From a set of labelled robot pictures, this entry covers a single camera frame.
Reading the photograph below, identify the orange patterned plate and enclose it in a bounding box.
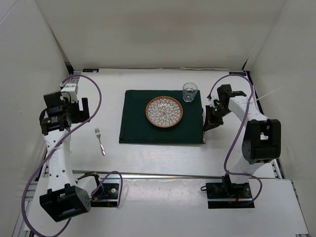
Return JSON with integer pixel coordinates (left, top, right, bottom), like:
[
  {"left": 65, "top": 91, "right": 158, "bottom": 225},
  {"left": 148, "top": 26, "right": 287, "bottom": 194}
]
[{"left": 145, "top": 96, "right": 183, "bottom": 128}]

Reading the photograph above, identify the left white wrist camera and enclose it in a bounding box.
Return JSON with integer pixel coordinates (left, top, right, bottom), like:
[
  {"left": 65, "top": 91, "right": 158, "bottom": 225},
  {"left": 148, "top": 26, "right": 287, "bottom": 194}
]
[{"left": 61, "top": 83, "right": 79, "bottom": 103}]

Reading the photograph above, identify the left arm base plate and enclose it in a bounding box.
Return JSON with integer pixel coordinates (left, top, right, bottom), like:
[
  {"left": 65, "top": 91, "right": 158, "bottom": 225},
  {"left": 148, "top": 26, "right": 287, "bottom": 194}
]
[{"left": 90, "top": 178, "right": 121, "bottom": 207}]

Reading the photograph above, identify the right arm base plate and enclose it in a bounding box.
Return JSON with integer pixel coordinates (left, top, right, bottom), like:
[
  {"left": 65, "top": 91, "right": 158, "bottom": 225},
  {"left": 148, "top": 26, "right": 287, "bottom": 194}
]
[{"left": 200, "top": 182, "right": 255, "bottom": 209}]

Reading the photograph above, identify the white zip tie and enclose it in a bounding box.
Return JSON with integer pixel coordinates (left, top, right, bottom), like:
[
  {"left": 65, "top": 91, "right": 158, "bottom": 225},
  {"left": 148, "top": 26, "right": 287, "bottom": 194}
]
[{"left": 250, "top": 86, "right": 284, "bottom": 104}]

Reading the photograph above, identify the clear drinking glass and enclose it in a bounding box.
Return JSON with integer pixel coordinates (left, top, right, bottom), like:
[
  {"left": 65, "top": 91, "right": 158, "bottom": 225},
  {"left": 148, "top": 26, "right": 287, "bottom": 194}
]
[{"left": 182, "top": 82, "right": 198, "bottom": 102}]

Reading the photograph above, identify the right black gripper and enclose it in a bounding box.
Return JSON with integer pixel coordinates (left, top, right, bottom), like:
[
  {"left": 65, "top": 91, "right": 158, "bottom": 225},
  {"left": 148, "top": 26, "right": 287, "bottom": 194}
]
[{"left": 203, "top": 104, "right": 232, "bottom": 131}]

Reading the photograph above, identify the silver knife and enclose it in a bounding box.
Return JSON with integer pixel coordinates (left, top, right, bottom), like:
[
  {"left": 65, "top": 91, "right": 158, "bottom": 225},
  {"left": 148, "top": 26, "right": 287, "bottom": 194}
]
[{"left": 202, "top": 108, "right": 206, "bottom": 144}]

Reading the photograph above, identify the silver fork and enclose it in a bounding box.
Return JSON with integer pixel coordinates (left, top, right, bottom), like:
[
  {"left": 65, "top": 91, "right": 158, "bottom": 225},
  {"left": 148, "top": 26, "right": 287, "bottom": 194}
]
[{"left": 95, "top": 128, "right": 106, "bottom": 156}]

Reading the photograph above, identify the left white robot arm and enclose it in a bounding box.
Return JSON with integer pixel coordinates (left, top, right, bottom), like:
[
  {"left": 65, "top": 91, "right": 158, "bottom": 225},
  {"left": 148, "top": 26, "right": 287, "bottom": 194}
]
[{"left": 39, "top": 88, "right": 104, "bottom": 222}]

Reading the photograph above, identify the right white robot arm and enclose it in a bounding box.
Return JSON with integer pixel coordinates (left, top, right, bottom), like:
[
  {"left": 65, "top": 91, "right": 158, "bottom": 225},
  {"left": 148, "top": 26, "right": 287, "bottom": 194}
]
[{"left": 203, "top": 84, "right": 281, "bottom": 198}]

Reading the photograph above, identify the dark green cloth napkin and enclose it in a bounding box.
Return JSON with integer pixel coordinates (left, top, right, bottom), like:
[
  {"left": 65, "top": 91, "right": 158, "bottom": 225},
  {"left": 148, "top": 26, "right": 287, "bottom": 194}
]
[{"left": 119, "top": 90, "right": 203, "bottom": 145}]

